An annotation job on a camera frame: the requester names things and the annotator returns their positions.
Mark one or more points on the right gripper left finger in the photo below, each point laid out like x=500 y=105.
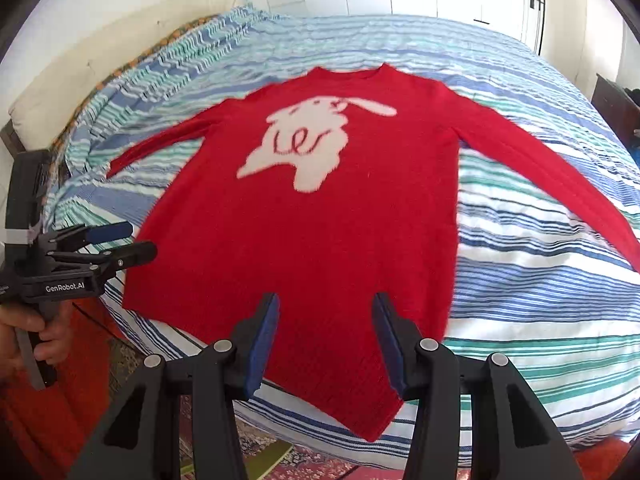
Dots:
x=138 y=436

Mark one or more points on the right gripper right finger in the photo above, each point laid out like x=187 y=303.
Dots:
x=513 y=436

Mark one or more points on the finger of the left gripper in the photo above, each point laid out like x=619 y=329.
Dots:
x=107 y=263
x=76 y=237

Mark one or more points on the red sweater with white rabbit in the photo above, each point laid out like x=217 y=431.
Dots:
x=325 y=190

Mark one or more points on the patterned red rug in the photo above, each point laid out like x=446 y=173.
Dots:
x=299 y=463

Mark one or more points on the orange patterned bedsheet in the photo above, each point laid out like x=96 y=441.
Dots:
x=56 y=146

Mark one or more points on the orange red blanket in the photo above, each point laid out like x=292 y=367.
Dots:
x=51 y=426

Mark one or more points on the green book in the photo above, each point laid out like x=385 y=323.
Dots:
x=260 y=456

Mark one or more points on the cream padded headboard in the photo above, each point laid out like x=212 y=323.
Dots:
x=44 y=109

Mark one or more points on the blue green striped bedspread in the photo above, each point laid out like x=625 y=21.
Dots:
x=532 y=280

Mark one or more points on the dark wooden nightstand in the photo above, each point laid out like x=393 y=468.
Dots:
x=620 y=110

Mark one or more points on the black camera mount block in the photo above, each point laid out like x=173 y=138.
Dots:
x=28 y=186

